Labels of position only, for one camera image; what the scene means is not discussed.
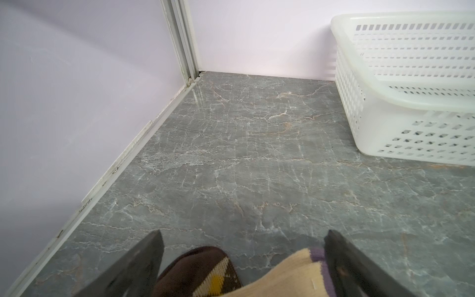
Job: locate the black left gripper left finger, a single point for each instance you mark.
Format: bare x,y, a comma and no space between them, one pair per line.
133,275

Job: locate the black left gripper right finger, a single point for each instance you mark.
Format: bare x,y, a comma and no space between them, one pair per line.
353,274

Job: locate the dark brown argyle sock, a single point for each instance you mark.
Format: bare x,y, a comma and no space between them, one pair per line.
201,272

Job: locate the beige purple striped sock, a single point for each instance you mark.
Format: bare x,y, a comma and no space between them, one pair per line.
303,274

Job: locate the white plastic perforated basket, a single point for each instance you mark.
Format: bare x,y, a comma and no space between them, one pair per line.
407,83

